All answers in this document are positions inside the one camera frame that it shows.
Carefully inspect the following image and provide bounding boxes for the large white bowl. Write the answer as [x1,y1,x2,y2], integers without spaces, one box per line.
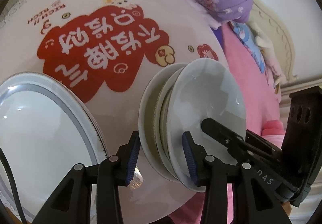
[138,63,187,183]

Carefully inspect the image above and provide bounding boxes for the black cable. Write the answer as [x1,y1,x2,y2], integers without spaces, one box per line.
[0,147,27,224]

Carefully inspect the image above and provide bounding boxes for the white blue-rimmed plate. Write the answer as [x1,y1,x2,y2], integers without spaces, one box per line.
[1,72,107,222]

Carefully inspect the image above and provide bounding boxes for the pink printed table cloth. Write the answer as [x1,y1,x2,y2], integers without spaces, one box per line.
[0,0,230,224]

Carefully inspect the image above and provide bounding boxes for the cream headboard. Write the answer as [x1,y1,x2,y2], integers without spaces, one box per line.
[249,0,321,124]

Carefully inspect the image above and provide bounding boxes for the right hand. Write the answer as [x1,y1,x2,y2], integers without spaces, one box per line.
[281,201,292,217]

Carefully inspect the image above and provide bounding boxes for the blue cartoon pillow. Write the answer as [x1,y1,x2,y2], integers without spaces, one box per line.
[229,21,265,73]

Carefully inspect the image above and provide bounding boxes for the white plush toy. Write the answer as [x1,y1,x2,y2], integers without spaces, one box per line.
[247,21,287,94]

